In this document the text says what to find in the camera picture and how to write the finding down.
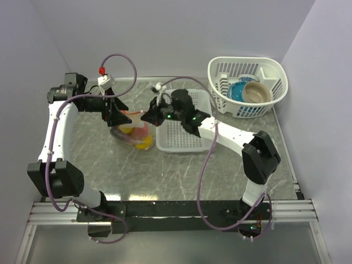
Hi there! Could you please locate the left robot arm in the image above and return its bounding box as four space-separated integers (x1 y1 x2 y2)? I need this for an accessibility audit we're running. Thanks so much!
27 73 132 221

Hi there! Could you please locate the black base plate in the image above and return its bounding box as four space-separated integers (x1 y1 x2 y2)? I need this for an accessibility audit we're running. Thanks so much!
76 200 273 239

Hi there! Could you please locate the white round dish rack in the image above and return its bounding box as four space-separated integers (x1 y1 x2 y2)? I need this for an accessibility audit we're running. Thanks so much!
207 57 288 118

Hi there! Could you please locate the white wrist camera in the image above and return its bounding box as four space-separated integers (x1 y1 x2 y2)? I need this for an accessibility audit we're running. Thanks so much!
150 82 166 94
97 74 115 91

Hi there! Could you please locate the blue white patterned plate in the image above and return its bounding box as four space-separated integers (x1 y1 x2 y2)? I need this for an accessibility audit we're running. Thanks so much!
238 74 260 83

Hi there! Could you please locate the beige bowl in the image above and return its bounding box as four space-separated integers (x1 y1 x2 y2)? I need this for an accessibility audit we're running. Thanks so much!
242 81 271 103

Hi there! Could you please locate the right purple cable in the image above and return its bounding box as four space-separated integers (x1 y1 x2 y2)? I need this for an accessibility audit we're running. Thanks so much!
156 76 273 241

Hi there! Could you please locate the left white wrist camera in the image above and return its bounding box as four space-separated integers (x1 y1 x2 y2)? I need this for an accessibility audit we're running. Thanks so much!
97 74 115 91

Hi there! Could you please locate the fake yellow lemon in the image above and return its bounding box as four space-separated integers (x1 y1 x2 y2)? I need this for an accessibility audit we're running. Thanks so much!
135 135 153 150

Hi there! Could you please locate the clear zip top bag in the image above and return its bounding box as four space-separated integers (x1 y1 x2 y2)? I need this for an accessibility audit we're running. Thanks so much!
109 110 153 150

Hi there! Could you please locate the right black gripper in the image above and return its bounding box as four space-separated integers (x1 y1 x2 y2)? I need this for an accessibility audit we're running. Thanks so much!
141 95 184 127

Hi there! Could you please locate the aluminium rail frame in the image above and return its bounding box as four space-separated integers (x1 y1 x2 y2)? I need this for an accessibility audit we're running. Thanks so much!
15 178 331 264

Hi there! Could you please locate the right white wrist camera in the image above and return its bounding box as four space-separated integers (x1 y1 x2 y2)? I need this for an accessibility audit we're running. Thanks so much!
150 82 166 94

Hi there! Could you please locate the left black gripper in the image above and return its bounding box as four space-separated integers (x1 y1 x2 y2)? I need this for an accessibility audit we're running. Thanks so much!
79 86 132 127

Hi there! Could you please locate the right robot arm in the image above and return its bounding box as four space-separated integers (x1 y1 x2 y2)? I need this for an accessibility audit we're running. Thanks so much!
141 89 281 219

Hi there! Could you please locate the white rectangular perforated basket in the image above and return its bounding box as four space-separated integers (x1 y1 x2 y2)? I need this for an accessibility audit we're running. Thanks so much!
155 89 218 153

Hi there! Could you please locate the fake pink peach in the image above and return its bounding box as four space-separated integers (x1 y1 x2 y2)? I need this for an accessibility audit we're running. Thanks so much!
133 126 149 140

